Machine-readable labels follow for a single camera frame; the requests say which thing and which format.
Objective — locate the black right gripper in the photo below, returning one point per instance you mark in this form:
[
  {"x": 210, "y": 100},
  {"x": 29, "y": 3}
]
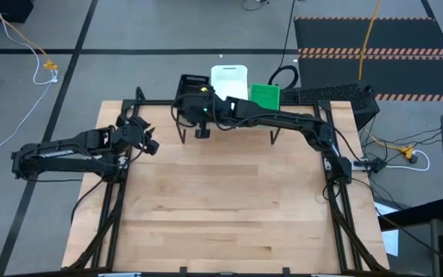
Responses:
[{"x": 200, "y": 104}]

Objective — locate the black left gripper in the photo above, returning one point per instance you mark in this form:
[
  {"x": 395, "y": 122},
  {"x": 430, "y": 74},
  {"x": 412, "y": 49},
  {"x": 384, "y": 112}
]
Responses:
[{"x": 131, "y": 131}]

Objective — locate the black plastic slotted basket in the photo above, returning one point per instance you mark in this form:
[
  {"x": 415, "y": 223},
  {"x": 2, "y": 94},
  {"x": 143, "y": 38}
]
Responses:
[{"x": 188, "y": 86}]

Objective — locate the green plastic mesh basket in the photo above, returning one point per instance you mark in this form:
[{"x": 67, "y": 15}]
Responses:
[{"x": 264, "y": 96}]

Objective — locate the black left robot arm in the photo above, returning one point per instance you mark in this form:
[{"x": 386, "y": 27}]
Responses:
[{"x": 52, "y": 159}]

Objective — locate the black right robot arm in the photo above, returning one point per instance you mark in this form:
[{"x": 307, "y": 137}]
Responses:
[{"x": 283, "y": 117}]

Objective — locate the small yellow gripper clip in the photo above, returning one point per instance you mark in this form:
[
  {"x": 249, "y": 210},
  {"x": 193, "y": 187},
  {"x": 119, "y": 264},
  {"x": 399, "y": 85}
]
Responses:
[{"x": 205, "y": 89}]

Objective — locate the black hazard-striped floor mat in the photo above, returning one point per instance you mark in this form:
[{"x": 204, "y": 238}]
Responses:
[
  {"x": 333, "y": 73},
  {"x": 329, "y": 34}
]

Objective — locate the black power adapter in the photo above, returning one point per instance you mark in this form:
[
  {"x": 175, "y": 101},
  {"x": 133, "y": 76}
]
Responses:
[{"x": 377, "y": 164}]

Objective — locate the large black floor box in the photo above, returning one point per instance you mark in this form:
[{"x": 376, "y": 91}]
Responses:
[{"x": 2, "y": 9}]

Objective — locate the white paper sheet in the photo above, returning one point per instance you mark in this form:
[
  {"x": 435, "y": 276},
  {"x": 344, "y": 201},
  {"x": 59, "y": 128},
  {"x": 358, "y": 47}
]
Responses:
[{"x": 390, "y": 242}]

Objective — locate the black beam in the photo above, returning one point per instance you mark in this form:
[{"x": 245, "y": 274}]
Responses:
[{"x": 414, "y": 215}]

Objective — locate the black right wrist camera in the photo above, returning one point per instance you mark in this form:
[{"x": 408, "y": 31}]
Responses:
[{"x": 202, "y": 134}]

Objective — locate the black aluminium table frame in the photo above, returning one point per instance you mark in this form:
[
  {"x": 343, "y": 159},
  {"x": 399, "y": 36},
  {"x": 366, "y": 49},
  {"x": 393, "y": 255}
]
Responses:
[{"x": 110, "y": 246}]

